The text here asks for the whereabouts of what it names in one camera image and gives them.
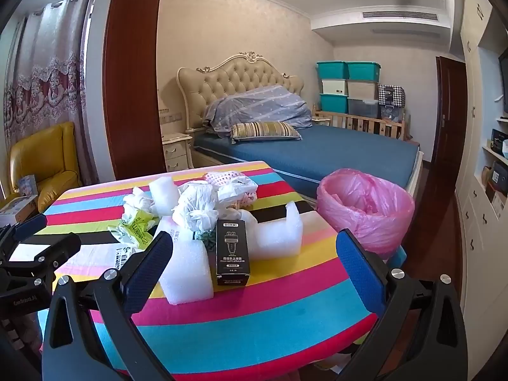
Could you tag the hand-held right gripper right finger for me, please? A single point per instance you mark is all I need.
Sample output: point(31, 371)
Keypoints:
point(361, 274)

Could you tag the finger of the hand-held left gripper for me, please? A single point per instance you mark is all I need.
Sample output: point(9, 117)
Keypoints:
point(33, 221)
point(65, 246)

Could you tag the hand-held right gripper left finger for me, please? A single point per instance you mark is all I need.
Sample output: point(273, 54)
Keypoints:
point(153, 270)

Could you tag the white courier bag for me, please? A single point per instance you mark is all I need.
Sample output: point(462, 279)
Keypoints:
point(95, 256)

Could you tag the large white foam block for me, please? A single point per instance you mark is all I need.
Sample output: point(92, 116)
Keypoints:
point(190, 274)

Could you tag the green printed plastic bag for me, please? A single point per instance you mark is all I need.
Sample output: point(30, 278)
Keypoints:
point(137, 226)

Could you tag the pink-lined trash bin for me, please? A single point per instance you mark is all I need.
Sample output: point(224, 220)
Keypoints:
point(377, 222)

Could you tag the teal wrapper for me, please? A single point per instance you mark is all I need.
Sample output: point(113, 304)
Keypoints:
point(207, 240)

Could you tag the small white foam piece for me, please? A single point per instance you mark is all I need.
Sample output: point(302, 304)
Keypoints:
point(162, 190)

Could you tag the black product box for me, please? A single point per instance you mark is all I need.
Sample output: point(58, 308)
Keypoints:
point(232, 254)

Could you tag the notched white foam block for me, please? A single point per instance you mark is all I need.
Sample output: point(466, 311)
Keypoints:
point(278, 238)

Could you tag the pink foam fruit net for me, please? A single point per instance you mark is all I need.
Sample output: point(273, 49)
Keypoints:
point(220, 176)

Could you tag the flat cardboard box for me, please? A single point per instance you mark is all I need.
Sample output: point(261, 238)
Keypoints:
point(18, 208)

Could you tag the small printed box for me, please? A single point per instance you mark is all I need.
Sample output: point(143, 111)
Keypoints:
point(27, 185)

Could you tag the blue plastic chair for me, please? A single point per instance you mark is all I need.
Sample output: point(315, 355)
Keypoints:
point(397, 257)

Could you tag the yellow leather armchair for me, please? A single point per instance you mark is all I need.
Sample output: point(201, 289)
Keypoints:
point(47, 154)

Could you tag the rainbow striped tablecloth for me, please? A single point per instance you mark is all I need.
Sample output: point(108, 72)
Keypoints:
point(278, 305)

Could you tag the cream nightstand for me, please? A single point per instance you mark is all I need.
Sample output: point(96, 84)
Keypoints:
point(176, 154)

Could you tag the beige tufted bed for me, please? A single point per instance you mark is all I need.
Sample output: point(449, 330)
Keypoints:
point(317, 154)

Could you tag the lace patterned curtain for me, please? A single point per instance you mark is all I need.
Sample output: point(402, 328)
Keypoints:
point(47, 79)

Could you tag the printed cardboard shelf box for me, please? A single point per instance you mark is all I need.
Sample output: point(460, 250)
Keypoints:
point(500, 206)

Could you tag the brown shelf box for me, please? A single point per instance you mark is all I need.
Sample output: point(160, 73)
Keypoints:
point(486, 175)

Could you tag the dark storage bag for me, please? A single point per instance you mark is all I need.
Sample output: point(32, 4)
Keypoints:
point(392, 113)

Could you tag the clear grey storage box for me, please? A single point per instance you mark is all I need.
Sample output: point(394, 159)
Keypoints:
point(363, 108)

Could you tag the dark wooden partition panel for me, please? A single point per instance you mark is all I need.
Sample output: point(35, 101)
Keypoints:
point(135, 87)

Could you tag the black safe box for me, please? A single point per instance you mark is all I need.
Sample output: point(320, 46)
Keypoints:
point(499, 176)

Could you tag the striped pillow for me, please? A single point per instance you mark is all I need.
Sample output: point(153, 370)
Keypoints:
point(266, 131)

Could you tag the teal storage box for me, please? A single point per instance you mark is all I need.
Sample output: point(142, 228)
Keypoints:
point(334, 103)
point(363, 71)
point(332, 70)

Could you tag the black white checked bag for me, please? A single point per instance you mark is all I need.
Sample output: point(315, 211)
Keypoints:
point(391, 94)

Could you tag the beige storage box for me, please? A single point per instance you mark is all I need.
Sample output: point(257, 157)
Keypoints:
point(363, 89)

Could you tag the dark wooden door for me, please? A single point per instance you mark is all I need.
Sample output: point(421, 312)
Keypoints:
point(448, 107)

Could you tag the white storage box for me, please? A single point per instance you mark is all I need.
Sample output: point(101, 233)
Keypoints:
point(335, 86)

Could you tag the white shelf box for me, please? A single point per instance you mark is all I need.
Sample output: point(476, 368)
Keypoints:
point(505, 149)

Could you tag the dark shelf box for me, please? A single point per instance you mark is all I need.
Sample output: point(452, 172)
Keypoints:
point(498, 139)

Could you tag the blue grey folded quilt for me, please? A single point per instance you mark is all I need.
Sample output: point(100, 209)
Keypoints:
point(258, 107)

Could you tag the white built-in cabinet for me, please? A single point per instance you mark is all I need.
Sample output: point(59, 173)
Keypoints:
point(472, 87)

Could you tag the black television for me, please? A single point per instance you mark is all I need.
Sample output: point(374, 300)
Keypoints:
point(504, 83)

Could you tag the air conditioner vent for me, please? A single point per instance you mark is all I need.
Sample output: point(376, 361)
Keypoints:
point(399, 16)

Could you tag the wooden crib rail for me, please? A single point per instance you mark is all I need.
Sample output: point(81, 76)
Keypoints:
point(357, 124)

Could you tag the wall switch panel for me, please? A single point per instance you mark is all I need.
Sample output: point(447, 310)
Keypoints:
point(170, 115)

